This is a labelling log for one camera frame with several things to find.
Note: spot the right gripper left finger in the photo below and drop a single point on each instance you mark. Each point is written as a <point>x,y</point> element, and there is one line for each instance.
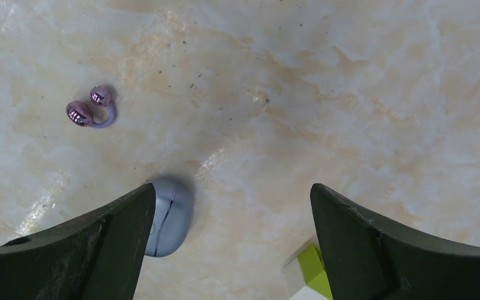
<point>97,255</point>

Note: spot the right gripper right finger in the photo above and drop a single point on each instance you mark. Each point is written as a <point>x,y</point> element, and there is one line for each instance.
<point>370,256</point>

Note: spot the grey purple charging case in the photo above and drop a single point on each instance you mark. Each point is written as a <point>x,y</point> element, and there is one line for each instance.
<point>172,218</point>

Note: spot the green white toy brick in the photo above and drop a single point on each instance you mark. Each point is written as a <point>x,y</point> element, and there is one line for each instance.
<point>305,274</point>

